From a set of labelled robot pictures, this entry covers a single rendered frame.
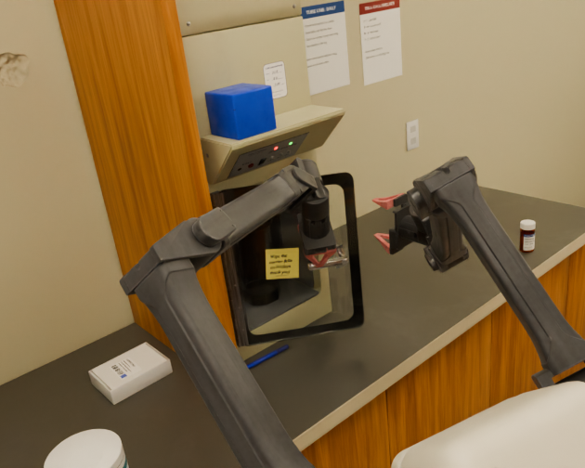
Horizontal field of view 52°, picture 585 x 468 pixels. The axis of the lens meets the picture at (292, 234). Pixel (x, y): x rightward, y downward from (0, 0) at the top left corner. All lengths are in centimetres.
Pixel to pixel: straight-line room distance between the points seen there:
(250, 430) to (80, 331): 114
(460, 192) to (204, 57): 62
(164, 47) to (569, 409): 86
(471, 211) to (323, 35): 127
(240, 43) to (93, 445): 83
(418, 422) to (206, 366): 106
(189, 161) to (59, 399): 70
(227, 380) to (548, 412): 33
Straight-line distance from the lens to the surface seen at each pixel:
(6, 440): 153
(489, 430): 63
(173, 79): 115
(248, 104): 122
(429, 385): 166
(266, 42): 137
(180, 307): 71
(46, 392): 163
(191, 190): 121
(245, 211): 93
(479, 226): 91
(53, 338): 175
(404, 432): 165
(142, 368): 152
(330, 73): 210
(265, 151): 129
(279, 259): 138
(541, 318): 89
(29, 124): 159
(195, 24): 127
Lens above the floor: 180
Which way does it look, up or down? 23 degrees down
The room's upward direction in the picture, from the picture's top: 7 degrees counter-clockwise
